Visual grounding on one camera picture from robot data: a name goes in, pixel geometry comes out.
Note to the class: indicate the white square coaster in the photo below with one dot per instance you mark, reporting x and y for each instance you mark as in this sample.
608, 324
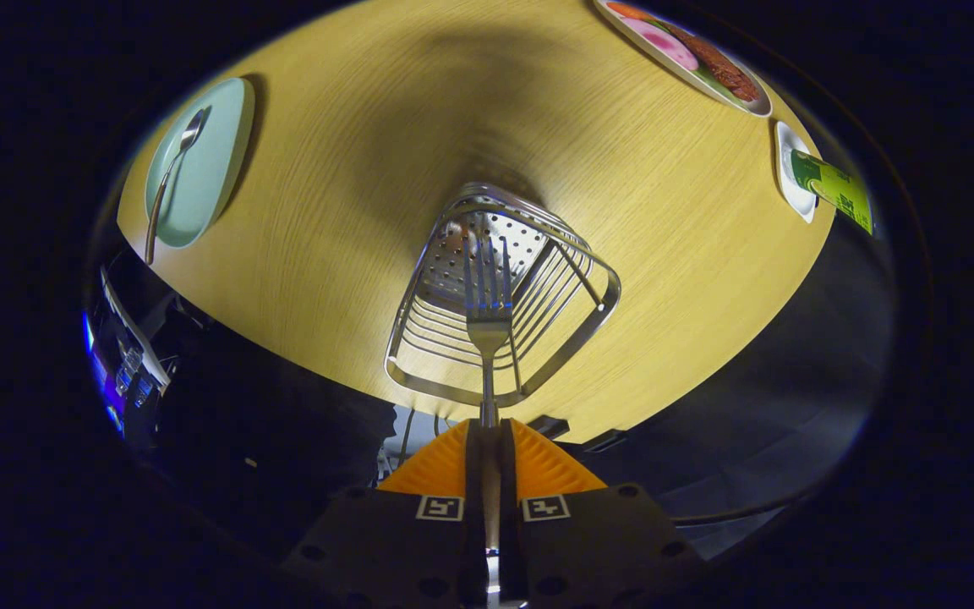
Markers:
791, 190

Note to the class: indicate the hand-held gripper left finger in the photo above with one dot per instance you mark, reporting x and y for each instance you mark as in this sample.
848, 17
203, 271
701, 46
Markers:
473, 465

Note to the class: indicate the green lettuce leaf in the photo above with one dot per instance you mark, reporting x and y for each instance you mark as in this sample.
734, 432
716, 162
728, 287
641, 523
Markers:
719, 91

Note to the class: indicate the green label drink bottle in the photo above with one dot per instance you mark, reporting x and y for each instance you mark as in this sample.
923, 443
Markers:
834, 186

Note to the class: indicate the white desk edge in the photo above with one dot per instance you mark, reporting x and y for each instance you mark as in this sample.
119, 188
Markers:
136, 334

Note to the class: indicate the glowing blue screen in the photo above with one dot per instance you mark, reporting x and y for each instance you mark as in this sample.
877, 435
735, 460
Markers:
90, 334

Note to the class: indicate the brown meat patty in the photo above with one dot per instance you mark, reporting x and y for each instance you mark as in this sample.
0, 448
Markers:
719, 68

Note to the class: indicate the round beige food plate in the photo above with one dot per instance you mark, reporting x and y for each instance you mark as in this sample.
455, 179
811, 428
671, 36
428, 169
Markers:
690, 80

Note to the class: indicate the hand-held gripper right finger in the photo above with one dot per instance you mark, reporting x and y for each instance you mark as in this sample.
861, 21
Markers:
508, 469

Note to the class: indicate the pale green plate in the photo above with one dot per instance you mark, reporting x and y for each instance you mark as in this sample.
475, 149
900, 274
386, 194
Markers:
208, 178

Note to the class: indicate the pink ham slice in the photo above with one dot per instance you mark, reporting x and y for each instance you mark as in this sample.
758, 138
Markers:
664, 42

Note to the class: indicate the orange carrot slice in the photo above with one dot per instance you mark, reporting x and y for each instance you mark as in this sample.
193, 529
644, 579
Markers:
626, 10

